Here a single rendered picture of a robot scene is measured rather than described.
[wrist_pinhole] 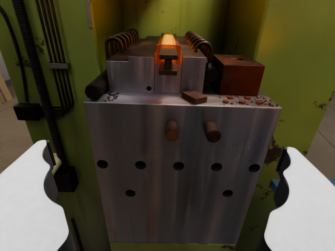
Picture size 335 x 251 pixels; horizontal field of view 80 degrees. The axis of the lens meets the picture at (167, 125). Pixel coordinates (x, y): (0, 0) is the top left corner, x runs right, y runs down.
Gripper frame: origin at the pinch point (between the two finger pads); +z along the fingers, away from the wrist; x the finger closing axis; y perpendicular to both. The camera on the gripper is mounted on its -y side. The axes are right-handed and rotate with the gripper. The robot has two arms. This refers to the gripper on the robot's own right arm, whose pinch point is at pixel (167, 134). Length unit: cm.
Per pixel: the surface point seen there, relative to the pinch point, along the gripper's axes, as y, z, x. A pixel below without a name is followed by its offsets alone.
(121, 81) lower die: 6.2, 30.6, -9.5
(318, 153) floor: 100, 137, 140
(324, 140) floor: 100, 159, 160
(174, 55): -1.2, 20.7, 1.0
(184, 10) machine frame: -8, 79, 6
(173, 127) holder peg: 11.7, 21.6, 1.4
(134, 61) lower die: 1.9, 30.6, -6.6
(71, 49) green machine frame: 2, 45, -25
